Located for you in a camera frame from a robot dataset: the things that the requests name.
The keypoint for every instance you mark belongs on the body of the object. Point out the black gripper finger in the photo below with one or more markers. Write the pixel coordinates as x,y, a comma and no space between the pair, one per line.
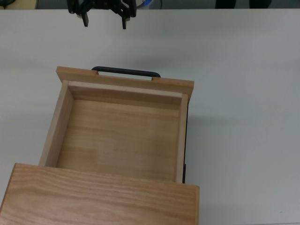
85,20
124,22

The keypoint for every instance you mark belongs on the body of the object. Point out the wooden drawer cabinet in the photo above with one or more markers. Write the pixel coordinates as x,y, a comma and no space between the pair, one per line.
98,199

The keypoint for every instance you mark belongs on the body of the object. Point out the white and blue round object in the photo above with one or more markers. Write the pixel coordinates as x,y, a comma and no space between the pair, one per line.
145,2

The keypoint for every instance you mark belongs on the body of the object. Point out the dark background object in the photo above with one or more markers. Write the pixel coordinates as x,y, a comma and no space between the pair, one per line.
225,3
260,3

